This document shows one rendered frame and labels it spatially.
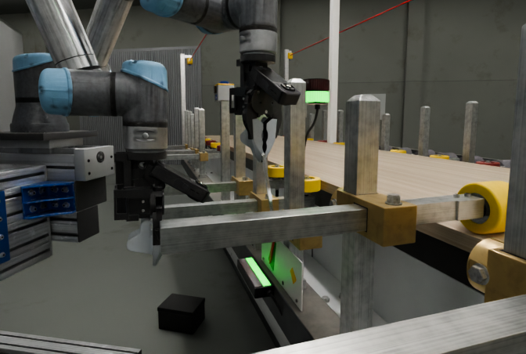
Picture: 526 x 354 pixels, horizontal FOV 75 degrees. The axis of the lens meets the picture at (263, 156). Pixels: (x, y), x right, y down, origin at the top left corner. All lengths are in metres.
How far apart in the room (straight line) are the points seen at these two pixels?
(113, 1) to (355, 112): 0.80
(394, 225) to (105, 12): 0.94
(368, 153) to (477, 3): 7.78
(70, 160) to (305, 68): 6.72
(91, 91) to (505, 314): 0.57
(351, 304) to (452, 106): 7.38
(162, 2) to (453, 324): 0.60
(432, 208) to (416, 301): 0.30
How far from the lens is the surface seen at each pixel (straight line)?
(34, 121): 1.17
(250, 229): 0.41
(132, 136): 0.61
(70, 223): 1.13
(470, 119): 1.81
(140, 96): 0.60
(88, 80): 0.62
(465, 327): 0.25
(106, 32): 1.15
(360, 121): 0.50
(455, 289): 0.72
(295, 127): 0.72
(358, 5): 7.80
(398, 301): 0.85
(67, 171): 1.10
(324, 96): 0.74
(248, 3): 0.70
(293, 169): 0.73
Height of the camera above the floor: 1.08
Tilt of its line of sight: 6 degrees down
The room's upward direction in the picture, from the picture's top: straight up
